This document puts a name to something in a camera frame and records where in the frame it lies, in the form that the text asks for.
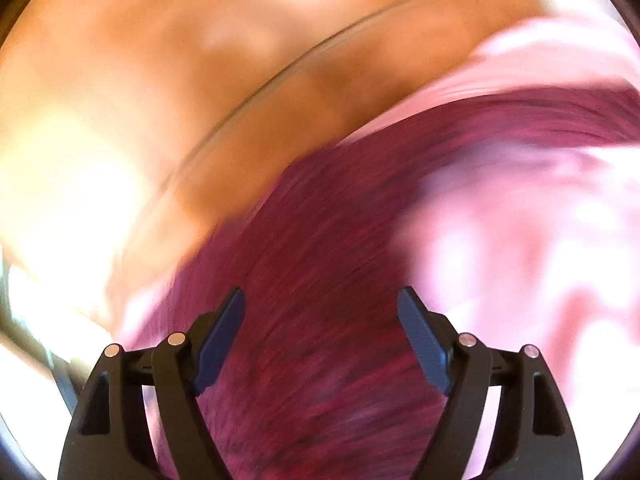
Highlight pink blanket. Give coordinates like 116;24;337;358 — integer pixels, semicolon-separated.
115;15;640;480

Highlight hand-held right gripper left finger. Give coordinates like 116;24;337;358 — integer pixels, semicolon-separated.
56;286;247;480

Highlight red black patterned garment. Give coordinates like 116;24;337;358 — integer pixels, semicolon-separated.
145;87;640;480

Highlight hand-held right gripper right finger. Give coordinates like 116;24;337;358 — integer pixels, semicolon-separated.
397;286;584;480

